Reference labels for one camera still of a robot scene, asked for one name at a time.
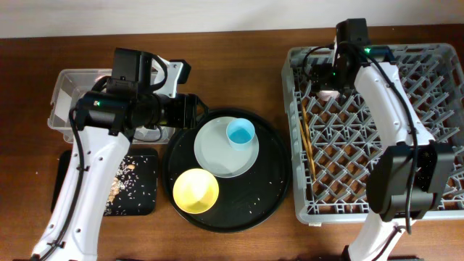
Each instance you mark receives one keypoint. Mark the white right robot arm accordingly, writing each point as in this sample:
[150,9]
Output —
[411,174]

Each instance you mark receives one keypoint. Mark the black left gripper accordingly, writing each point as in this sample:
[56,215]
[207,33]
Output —
[188,111]

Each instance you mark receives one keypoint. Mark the clear plastic waste bin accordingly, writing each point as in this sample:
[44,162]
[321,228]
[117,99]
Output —
[71,85]

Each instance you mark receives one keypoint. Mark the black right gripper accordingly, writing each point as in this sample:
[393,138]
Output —
[321,77]

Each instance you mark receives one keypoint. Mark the yellow bowl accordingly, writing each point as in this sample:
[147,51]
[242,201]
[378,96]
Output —
[195,191]

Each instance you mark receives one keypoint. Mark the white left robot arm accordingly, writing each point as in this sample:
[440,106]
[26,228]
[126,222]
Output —
[73,229]

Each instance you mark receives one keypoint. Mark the grey round plate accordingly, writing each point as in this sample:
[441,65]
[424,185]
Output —
[214,153]

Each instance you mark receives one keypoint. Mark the round black serving tray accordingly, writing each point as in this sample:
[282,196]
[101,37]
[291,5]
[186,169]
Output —
[245,201]

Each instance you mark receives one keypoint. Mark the black rectangular tray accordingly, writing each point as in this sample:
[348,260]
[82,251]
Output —
[141,185]

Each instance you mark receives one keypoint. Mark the nuts and rice food waste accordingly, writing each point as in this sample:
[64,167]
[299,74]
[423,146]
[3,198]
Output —
[119,177]

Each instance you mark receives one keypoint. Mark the wooden chopstick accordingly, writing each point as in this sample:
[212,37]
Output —
[309,145]
[303,135]

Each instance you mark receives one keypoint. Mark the pink cup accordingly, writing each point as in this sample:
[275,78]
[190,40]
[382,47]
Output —
[327,95]

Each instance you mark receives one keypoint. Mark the grey dishwasher rack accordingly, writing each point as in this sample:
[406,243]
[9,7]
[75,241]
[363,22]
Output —
[345,143]

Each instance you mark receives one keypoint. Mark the blue cup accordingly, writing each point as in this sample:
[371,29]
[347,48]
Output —
[240,133]

